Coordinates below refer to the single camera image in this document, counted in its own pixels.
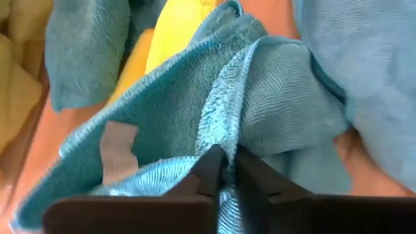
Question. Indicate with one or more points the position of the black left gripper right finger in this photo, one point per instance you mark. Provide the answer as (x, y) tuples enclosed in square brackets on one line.
[(308, 214)]

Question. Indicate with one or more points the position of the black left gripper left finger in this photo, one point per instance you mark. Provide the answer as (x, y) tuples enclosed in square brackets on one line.
[(146, 214)]

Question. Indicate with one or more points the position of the blue microfiber towel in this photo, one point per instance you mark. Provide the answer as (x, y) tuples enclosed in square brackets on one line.
[(373, 65), (84, 48), (175, 107)]

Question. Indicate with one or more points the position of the yellow microfiber towel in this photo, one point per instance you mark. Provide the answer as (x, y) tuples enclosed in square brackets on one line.
[(175, 32), (19, 81)]

